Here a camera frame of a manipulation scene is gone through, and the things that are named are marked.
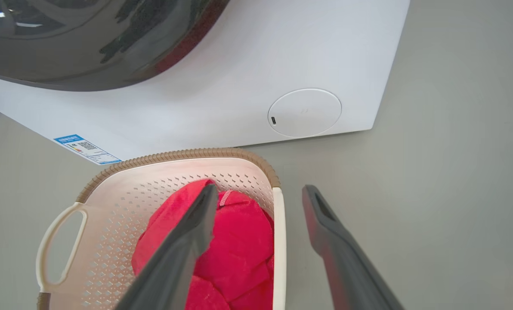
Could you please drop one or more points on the round white filter cover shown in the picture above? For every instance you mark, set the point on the round white filter cover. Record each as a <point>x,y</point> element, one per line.
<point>304,114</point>

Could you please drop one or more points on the red garment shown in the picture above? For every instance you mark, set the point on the red garment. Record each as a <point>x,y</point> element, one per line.
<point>239,241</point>

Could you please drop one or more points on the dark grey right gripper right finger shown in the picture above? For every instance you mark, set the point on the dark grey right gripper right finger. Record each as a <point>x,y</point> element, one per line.
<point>347,267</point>

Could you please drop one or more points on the white perforated laundry basket brown rim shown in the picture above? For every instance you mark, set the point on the white perforated laundry basket brown rim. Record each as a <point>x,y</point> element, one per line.
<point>279,241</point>

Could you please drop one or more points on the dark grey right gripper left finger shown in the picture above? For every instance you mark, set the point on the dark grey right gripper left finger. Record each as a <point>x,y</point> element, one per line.
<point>179,258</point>

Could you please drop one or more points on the blue energy label sticker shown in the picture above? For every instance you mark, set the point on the blue energy label sticker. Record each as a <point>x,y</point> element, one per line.
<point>86,148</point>

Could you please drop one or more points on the round dark glass washer door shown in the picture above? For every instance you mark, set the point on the round dark glass washer door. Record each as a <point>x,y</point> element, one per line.
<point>67,43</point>

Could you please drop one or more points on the white front-load washing machine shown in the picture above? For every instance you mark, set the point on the white front-load washing machine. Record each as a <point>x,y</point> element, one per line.
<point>239,64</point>

